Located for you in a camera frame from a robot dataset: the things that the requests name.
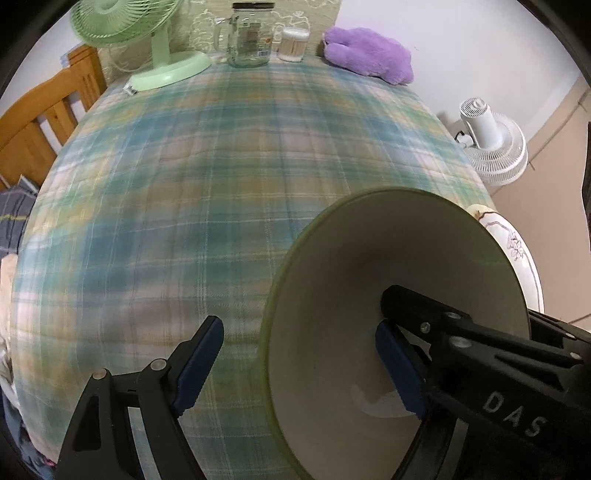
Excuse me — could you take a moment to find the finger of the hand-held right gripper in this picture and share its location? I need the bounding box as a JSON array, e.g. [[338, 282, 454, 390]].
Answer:
[[527, 309, 591, 344], [381, 285, 591, 370]]

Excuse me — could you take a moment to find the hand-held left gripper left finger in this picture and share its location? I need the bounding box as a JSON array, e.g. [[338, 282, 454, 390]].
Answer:
[[55, 315, 225, 480]]

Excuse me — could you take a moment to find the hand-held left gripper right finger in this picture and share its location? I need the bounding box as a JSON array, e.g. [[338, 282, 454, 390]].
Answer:
[[375, 320, 469, 480]]

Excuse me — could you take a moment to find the red-rimmed floral plate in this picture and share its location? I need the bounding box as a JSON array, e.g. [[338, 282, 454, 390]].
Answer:
[[466, 203, 546, 317]]

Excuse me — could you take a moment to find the grey floral bowl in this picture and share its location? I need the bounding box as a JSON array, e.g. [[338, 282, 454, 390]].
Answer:
[[259, 187, 531, 480]]

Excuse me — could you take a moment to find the beige door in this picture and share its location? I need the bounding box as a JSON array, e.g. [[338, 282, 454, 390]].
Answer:
[[482, 76, 591, 324]]

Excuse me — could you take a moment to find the white standing fan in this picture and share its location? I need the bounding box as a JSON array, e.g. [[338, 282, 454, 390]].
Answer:
[[455, 97, 528, 186]]

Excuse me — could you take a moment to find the plaid tablecloth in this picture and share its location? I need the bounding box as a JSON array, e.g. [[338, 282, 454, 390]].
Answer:
[[11, 51, 497, 480]]

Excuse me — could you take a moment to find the dark clothing pile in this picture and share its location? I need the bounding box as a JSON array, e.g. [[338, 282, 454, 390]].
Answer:
[[0, 392, 56, 480]]

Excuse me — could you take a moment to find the peach cloth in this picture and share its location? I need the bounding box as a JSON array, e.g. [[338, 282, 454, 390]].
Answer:
[[0, 254, 19, 384]]

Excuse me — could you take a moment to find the purple plush toy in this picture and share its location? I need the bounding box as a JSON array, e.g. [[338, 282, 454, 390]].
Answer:
[[322, 26, 413, 86]]

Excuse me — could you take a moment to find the wooden bed headboard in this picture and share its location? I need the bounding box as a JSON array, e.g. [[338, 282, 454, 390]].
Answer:
[[0, 45, 108, 190]]

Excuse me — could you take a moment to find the green desk fan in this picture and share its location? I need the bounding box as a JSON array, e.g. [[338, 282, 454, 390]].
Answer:
[[70, 0, 212, 90]]

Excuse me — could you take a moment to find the clear cotton swab container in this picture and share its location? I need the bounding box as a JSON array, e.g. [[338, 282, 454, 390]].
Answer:
[[277, 26, 311, 63]]

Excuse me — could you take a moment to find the glass jar mug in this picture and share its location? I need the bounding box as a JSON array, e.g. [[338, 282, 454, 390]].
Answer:
[[213, 1, 277, 68]]

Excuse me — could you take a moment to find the green printed board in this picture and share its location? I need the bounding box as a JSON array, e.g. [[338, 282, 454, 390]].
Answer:
[[97, 0, 343, 86]]

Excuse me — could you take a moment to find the white fan power cable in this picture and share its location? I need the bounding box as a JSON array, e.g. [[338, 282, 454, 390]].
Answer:
[[108, 46, 141, 95]]

